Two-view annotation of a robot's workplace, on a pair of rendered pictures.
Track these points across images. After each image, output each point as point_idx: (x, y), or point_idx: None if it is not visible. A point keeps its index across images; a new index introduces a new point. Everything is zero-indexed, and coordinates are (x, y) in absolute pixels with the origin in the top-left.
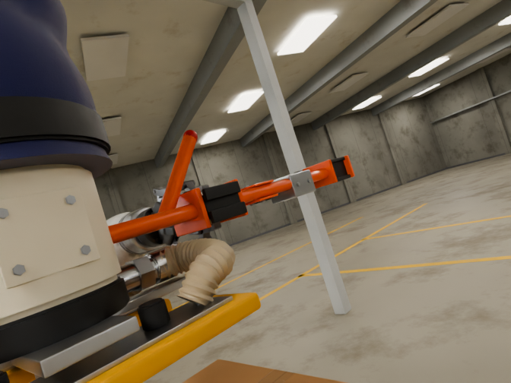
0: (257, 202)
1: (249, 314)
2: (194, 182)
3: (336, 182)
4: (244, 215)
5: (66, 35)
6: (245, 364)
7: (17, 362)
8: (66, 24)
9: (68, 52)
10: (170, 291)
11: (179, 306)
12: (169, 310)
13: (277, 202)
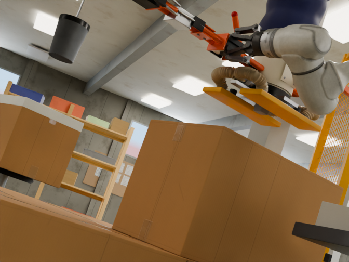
0: (200, 31)
1: (205, 93)
2: (235, 29)
3: (146, 10)
4: (207, 50)
5: (267, 7)
6: (205, 124)
7: None
8: (267, 3)
9: (266, 12)
10: (235, 86)
11: (228, 91)
12: (240, 93)
13: (188, 29)
